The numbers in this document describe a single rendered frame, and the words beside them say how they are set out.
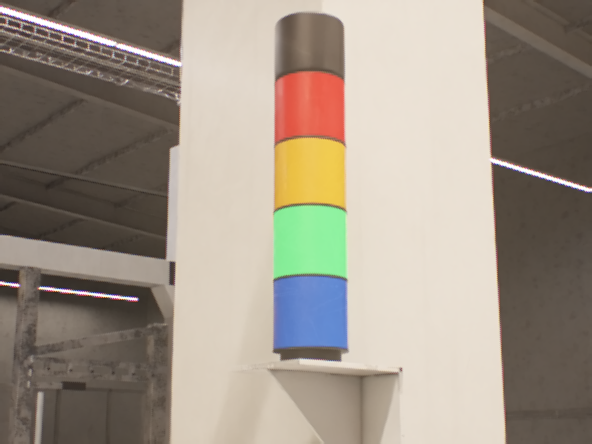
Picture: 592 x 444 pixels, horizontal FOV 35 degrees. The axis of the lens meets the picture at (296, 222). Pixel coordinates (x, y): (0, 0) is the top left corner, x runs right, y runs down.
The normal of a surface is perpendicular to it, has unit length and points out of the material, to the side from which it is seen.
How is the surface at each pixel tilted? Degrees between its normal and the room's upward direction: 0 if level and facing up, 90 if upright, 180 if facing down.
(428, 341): 90
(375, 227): 90
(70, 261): 90
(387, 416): 90
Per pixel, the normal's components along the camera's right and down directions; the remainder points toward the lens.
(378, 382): -0.77, -0.15
